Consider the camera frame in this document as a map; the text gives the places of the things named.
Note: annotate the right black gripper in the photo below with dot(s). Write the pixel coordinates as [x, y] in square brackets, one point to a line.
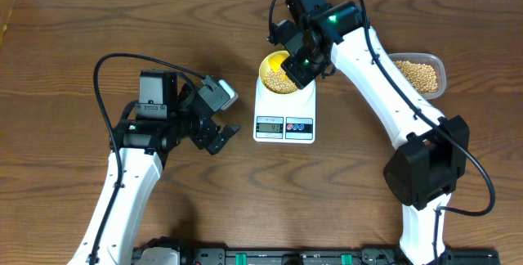
[301, 78]

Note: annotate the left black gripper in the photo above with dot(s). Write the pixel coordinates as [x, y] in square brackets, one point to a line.
[208, 134]

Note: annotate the yellow measuring scoop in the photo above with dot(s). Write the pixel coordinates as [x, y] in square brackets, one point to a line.
[275, 63]

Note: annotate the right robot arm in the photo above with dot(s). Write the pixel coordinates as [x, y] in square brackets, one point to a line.
[429, 148]

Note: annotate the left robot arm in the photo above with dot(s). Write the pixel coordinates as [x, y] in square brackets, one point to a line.
[170, 108]

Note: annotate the soybeans in yellow bowl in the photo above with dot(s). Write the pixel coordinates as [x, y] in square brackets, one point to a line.
[278, 82]

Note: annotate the yellow plastic bowl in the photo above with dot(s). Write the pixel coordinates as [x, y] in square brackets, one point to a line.
[265, 64]

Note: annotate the white digital kitchen scale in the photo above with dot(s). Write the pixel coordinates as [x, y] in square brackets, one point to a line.
[286, 118]

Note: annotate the pile of soybeans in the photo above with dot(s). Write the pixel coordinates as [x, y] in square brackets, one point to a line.
[421, 76]

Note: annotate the clear plastic container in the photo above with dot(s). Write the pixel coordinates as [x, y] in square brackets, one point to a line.
[429, 59]

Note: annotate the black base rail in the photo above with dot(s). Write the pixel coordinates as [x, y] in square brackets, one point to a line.
[166, 250]

